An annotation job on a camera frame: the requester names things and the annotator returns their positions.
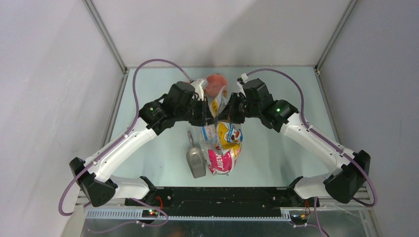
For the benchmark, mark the cat food bag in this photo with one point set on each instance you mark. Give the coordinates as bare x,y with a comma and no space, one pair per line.
221,144

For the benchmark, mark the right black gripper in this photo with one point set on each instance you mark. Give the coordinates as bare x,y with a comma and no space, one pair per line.
229,113

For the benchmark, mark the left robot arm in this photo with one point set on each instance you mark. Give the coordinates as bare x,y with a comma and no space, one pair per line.
94,175

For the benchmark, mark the metal food scoop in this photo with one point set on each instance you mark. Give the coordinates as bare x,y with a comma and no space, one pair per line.
195,159

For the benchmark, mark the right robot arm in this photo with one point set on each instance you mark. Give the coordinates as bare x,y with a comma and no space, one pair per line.
347,170

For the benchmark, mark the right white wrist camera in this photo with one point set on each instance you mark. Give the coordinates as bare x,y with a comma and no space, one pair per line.
242,79

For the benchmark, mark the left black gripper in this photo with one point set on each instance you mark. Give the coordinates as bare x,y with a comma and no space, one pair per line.
206,117

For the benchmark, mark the empty pink bowl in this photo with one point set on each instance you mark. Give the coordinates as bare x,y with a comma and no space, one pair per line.
215,84

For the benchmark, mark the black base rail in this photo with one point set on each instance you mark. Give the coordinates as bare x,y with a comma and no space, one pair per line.
225,201

